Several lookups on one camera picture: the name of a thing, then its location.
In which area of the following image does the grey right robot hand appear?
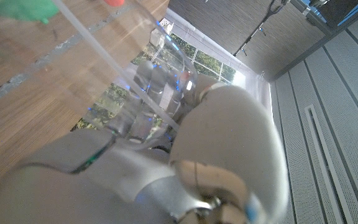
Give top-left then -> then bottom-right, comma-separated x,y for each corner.
0,60 -> 291,224

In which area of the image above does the clear spray bottle black head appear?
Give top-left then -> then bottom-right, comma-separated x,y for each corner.
0,0 -> 198,147

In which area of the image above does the printed window forest backdrop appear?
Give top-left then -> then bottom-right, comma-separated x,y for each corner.
73,30 -> 239,131

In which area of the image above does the small red fruit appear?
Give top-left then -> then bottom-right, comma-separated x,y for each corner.
103,0 -> 126,7

